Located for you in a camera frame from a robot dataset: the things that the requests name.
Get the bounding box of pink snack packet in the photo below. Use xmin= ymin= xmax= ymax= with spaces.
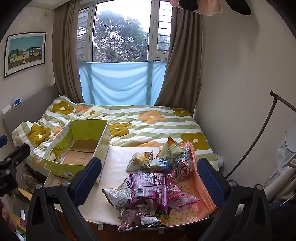
xmin=166 ymin=176 xmax=200 ymax=210

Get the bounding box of yellow-green cardboard box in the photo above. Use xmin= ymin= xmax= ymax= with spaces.
xmin=42 ymin=119 xmax=111 ymax=183

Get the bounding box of orange patterned cloth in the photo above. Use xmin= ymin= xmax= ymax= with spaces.
xmin=159 ymin=141 xmax=218 ymax=227

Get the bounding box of grey-green potato chips bag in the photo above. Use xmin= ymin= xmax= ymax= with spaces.
xmin=158 ymin=137 xmax=187 ymax=166
xmin=125 ymin=150 xmax=154 ymax=172

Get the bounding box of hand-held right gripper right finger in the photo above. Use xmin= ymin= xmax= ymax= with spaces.
xmin=196 ymin=158 xmax=272 ymax=241

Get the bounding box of red white snack packet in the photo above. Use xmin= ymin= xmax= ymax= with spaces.
xmin=174 ymin=148 xmax=197 ymax=181

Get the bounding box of dark green snack packet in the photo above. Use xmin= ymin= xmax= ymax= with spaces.
xmin=155 ymin=206 xmax=172 ymax=226

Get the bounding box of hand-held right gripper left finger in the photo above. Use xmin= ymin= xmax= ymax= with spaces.
xmin=26 ymin=157 xmax=102 ymax=241

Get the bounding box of purple snack packet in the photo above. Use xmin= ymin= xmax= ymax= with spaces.
xmin=129 ymin=172 xmax=169 ymax=210

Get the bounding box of white grey snack packet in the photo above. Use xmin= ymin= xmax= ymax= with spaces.
xmin=102 ymin=177 xmax=133 ymax=210

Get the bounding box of blue white snack packet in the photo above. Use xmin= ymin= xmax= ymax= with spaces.
xmin=150 ymin=157 xmax=173 ymax=173

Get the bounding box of black stand pole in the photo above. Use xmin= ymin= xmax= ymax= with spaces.
xmin=225 ymin=91 xmax=296 ymax=179

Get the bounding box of white framed window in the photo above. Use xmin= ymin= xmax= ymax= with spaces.
xmin=77 ymin=0 xmax=173 ymax=63

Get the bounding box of dark hanging cloth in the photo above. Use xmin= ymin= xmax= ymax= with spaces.
xmin=225 ymin=0 xmax=252 ymax=15

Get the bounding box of grey headboard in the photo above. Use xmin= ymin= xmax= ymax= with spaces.
xmin=2 ymin=85 xmax=59 ymax=139

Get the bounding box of pink hanging cloth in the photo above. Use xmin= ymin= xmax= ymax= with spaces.
xmin=169 ymin=0 xmax=222 ymax=16

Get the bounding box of brown curtain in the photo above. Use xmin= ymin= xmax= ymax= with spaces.
xmin=154 ymin=9 xmax=204 ymax=116
xmin=52 ymin=0 xmax=80 ymax=102

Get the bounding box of light blue cloth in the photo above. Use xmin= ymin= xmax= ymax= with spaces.
xmin=79 ymin=61 xmax=167 ymax=106

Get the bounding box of framed wall picture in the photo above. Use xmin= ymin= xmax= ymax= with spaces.
xmin=3 ymin=32 xmax=47 ymax=79

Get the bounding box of mauve snack packet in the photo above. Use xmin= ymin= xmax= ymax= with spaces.
xmin=117 ymin=209 xmax=144 ymax=232

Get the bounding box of silver blue snack packet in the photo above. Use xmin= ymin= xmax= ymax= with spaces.
xmin=139 ymin=214 xmax=162 ymax=229

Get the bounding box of floral striped blanket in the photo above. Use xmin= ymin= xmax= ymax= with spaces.
xmin=11 ymin=95 xmax=219 ymax=172

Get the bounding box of white towel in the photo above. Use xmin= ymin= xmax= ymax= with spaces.
xmin=44 ymin=146 xmax=176 ymax=229

